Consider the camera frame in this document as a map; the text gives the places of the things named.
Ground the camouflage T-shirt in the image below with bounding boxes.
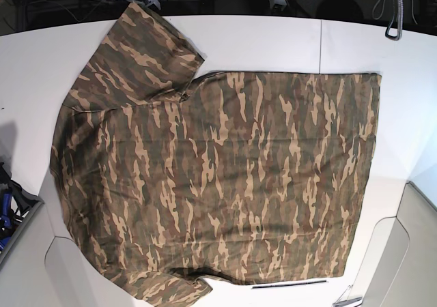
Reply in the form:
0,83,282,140
50,3,381,306

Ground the grey corrugated hose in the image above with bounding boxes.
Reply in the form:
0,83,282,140
385,0,406,42

